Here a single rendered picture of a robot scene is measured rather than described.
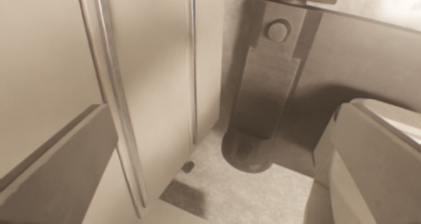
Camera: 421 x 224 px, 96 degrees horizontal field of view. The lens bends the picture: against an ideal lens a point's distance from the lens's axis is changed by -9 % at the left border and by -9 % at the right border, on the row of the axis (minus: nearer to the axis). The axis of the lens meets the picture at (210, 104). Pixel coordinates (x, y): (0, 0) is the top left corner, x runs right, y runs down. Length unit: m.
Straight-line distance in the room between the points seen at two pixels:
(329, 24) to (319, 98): 0.18
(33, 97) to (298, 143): 0.60
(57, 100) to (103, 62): 0.06
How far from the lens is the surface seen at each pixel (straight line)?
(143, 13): 0.29
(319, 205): 0.42
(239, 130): 0.62
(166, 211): 1.12
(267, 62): 0.53
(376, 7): 0.71
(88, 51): 0.24
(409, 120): 0.49
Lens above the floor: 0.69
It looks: 53 degrees down
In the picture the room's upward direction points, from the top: 137 degrees counter-clockwise
